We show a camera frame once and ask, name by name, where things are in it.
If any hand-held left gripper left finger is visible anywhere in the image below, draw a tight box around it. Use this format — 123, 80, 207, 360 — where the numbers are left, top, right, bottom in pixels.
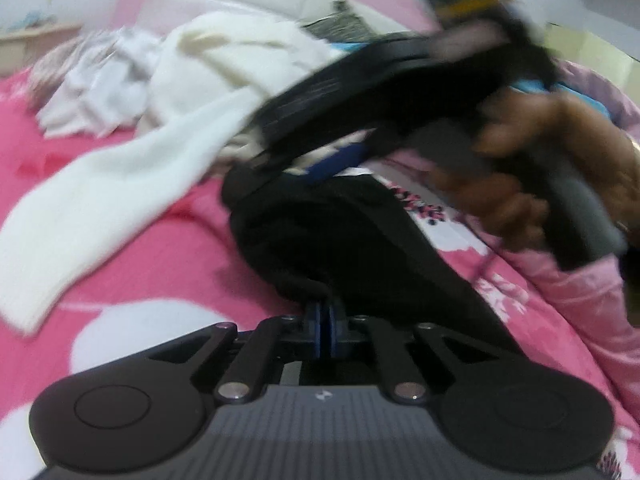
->
147, 302, 326, 406

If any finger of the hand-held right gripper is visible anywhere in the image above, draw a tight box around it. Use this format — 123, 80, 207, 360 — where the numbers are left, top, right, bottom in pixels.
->
295, 141, 373, 183

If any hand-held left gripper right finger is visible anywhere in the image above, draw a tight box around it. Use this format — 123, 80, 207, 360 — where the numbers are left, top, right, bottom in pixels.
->
325, 302, 506, 406

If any black printed t-shirt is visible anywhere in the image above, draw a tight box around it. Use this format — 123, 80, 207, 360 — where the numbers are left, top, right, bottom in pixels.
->
220, 160, 521, 356

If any person's right hand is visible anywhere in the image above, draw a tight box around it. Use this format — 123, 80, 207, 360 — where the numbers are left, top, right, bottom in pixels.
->
430, 94, 640, 253

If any green floral pillow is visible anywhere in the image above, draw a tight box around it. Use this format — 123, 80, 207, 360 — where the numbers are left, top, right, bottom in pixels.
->
297, 0, 381, 43

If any pink floral blanket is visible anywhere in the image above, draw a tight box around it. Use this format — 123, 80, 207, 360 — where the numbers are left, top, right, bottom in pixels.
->
0, 67, 640, 480

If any cream garment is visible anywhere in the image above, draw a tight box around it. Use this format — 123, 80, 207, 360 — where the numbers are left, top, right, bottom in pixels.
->
177, 30, 228, 57

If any pale yellow cabinet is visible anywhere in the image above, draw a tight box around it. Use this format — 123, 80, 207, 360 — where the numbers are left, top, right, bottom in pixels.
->
545, 22, 640, 96

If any white knit sweater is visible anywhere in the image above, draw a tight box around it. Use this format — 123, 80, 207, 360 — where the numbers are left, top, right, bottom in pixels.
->
0, 10, 351, 336

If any pink patchwork quilt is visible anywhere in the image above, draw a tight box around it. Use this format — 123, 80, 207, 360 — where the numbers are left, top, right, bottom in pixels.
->
325, 35, 640, 361

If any white cloth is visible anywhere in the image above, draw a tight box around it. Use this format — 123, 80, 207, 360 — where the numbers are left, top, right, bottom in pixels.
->
37, 30, 166, 141

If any pink checked knit garment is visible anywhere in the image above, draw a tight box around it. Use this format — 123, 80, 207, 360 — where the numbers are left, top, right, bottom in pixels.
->
27, 30, 121, 111

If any cream nightstand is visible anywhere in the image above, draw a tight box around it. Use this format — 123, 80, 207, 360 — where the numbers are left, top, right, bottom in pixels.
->
0, 22, 83, 78

